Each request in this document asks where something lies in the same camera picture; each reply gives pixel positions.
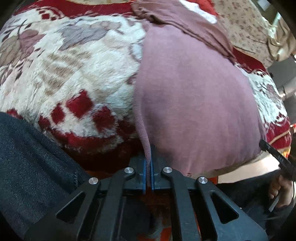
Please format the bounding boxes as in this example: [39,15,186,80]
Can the beige floral blanket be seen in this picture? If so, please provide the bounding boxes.
[211,0,292,67]

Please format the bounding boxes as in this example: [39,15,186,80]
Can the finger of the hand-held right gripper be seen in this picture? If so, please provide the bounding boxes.
[258,139,279,159]

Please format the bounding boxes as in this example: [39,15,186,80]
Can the red ruffled garment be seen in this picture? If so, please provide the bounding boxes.
[180,0,219,24]

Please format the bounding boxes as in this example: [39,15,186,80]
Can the mauve shirt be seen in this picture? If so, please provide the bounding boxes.
[131,0,266,178]

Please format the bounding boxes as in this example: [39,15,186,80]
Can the grey furniture panel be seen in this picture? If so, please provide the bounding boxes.
[268,56,296,102]

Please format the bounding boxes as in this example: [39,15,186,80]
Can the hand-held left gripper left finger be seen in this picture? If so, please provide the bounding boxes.
[24,158,148,241]

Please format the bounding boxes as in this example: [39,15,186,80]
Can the beige cloth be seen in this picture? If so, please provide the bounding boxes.
[266,23,292,62]

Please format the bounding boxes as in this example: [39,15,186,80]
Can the person's right hand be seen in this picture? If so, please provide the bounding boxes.
[268,173,295,209]

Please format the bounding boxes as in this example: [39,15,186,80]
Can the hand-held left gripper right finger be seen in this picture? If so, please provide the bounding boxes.
[150,146,269,241]

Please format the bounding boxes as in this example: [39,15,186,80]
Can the red and white plush blanket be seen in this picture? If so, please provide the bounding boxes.
[0,0,293,176]

